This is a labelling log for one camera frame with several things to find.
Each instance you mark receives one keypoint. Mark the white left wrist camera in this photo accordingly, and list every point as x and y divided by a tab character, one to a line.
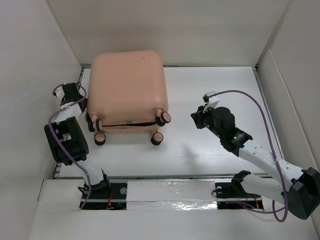
59	93

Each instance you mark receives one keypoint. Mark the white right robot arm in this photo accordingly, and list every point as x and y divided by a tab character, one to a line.
292	185

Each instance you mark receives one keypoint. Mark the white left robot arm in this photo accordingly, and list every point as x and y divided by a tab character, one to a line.
66	140

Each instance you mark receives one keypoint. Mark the white foam block with tape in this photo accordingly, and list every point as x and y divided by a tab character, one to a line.
171	195

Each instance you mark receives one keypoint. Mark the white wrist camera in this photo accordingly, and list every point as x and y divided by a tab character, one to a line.
210	100
59	93

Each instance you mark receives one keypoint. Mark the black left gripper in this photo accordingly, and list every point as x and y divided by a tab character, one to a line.
85	100

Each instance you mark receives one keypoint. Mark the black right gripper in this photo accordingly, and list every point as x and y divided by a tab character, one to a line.
199	115

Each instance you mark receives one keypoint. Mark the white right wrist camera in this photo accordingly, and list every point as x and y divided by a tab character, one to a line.
210	100

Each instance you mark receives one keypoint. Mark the pink hard-shell suitcase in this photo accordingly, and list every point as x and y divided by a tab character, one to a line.
127	94

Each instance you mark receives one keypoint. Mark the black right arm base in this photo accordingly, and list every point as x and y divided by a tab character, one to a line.
230	195

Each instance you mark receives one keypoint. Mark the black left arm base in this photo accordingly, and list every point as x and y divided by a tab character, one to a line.
115	199

